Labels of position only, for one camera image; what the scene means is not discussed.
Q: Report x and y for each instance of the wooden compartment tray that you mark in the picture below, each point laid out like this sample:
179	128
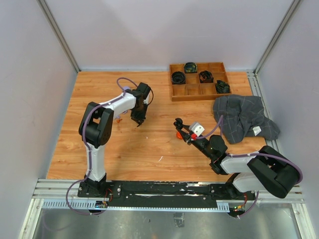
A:
198	81

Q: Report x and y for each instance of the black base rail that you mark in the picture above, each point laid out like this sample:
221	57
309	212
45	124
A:
161	195

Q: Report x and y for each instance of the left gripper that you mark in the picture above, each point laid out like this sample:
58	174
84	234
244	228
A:
140	117

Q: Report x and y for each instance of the grey checked cloth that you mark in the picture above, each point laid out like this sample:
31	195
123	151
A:
243	116

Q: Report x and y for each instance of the black earbud case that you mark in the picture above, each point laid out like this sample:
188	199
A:
178	123

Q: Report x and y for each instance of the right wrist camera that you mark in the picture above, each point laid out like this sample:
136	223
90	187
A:
196	128

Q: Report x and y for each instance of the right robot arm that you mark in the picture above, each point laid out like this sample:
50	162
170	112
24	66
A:
262	170

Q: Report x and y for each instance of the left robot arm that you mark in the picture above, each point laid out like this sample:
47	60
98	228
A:
96	128

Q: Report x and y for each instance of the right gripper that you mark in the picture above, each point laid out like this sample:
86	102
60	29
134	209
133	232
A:
185	136

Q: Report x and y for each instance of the orange earbud case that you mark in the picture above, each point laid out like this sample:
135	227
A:
179	136

